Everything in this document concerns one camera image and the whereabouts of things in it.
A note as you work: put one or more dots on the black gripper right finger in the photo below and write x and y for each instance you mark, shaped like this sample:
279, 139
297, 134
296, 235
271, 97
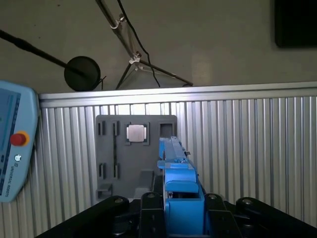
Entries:
272, 218

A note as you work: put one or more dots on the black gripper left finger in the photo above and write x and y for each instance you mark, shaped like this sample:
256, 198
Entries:
81, 215

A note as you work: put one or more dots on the hard disk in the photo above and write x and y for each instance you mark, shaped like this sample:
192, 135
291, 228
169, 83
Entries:
182, 178

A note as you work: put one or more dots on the grey parts rack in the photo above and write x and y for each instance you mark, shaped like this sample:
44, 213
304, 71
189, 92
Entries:
106, 153

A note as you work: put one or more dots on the dark RAM stick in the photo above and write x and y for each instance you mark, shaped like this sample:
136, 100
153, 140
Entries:
114, 148

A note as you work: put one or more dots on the silver CPU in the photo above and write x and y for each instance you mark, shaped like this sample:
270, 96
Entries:
136, 134

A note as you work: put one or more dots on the pale blue teach pendant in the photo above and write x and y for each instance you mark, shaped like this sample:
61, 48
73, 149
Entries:
15, 119

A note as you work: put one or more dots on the round black stand base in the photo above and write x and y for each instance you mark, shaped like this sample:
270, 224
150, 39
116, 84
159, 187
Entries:
81, 74

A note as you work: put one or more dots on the black stand pole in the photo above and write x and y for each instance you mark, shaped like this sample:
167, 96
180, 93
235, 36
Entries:
37, 50

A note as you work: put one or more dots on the silver tripod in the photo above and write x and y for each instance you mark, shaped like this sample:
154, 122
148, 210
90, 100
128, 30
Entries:
112, 23

